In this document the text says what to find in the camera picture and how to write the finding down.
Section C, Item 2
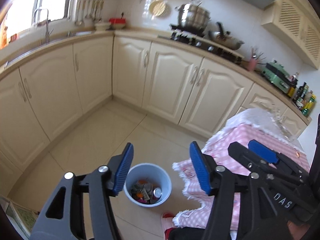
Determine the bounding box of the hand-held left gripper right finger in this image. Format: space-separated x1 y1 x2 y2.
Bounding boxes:
189 142 293 240

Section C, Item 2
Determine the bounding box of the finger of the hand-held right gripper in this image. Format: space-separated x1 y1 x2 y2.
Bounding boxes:
228 142 303 184
248 140 309 178

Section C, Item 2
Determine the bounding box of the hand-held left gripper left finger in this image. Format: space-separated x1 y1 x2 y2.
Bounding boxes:
29 142 134 240

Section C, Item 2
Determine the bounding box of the light blue trash bin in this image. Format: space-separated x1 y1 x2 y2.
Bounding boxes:
124 163 172 207

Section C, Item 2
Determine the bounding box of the pink checked fringed tablecloth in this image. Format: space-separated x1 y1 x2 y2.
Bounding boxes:
172 107 310 230

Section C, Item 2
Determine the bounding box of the crumpled grey paper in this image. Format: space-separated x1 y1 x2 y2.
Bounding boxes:
132 182 153 193

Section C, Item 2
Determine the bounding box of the clear plastic sheet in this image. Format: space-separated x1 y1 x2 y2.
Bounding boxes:
265 105 300 140

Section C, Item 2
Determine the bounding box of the pink slipper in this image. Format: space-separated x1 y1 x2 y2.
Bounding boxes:
161 212 177 240

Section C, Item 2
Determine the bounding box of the person's black trouser leg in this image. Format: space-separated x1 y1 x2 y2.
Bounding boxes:
168 226 208 240

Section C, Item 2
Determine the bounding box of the row of condiment bottles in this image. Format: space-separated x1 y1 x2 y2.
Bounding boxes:
287 72 317 117

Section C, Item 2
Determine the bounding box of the green countertop oven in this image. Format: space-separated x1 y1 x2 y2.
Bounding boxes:
261 62 293 94

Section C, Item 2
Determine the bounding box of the pink utensil holder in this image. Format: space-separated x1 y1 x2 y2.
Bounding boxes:
247 46 267 72

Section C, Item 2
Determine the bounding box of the cream base kitchen cabinet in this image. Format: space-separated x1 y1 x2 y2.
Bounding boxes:
0 29 313 198

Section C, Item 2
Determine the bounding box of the green patterned floor mat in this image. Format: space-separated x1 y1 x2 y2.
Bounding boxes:
7 201 38 235

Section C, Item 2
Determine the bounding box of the steel wok with lid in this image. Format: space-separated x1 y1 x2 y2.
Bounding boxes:
209 22 245 50

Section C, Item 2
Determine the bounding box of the black gas stove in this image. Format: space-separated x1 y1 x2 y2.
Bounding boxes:
170 24 244 63

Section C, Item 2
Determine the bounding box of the steel steamer pot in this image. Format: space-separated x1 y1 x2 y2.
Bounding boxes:
175 1 212 30

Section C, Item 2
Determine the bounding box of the red container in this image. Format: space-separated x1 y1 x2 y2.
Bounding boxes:
109 17 127 29

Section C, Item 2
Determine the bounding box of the steel sink faucet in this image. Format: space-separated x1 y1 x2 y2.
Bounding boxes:
32 8 54 43

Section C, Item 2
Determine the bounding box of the row of hanging kitchen utensils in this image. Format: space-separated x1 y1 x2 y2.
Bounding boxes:
74 0 111 26

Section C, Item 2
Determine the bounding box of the round woven trivet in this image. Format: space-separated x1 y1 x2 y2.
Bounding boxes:
149 0 167 17

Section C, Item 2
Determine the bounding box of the kitchen window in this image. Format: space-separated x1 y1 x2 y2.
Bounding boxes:
0 0 77 49

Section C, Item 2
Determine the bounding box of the cream lattice wall cabinet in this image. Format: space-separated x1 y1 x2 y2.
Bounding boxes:
261 0 320 69

